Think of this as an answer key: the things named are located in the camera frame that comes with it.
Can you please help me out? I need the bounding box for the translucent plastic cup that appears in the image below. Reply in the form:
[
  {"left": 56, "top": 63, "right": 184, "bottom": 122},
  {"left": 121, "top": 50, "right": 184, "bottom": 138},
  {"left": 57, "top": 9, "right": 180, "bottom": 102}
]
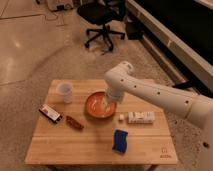
[{"left": 56, "top": 83, "right": 72, "bottom": 103}]

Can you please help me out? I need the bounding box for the black office chair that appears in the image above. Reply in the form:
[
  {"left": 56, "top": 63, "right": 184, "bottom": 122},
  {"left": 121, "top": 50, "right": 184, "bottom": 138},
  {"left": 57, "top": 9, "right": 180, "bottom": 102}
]
[{"left": 77, "top": 0, "right": 126, "bottom": 51}]

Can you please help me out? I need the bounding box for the blue sponge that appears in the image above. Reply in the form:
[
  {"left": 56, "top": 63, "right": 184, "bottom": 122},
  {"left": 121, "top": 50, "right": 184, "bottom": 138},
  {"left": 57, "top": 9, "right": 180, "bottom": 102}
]
[{"left": 112, "top": 130, "right": 128, "bottom": 153}]

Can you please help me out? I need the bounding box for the black and white packet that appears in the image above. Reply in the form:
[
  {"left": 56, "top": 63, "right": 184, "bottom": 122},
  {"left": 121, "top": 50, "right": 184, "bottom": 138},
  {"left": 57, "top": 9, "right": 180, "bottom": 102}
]
[{"left": 39, "top": 104, "right": 62, "bottom": 123}]

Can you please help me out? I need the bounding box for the wooden table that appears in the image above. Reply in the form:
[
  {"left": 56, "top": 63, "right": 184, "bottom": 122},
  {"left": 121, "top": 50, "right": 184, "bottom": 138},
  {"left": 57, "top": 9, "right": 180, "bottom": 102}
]
[{"left": 25, "top": 80, "right": 178, "bottom": 165}]

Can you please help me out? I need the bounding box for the black box on floor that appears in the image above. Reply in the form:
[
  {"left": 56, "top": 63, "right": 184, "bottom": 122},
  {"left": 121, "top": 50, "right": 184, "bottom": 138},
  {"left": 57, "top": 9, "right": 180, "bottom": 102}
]
[{"left": 126, "top": 22, "right": 144, "bottom": 40}]

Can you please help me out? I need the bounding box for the small white cube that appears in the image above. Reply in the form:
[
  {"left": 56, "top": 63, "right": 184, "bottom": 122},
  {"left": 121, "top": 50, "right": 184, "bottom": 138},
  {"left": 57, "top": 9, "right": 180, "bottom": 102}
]
[{"left": 119, "top": 114, "right": 125, "bottom": 120}]

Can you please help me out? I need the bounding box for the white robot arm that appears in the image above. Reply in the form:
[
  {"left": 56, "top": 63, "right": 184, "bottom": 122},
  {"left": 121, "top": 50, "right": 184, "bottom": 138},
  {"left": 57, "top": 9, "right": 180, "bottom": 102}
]
[{"left": 104, "top": 61, "right": 213, "bottom": 171}]

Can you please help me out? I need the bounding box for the white rectangular box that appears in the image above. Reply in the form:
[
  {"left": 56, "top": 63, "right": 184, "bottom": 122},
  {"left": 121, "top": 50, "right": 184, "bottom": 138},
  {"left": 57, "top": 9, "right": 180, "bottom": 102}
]
[{"left": 128, "top": 112, "right": 155, "bottom": 124}]

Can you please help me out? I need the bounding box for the orange ceramic bowl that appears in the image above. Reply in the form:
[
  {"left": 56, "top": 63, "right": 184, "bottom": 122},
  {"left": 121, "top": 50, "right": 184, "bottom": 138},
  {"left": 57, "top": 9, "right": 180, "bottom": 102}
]
[{"left": 85, "top": 91, "right": 117, "bottom": 118}]

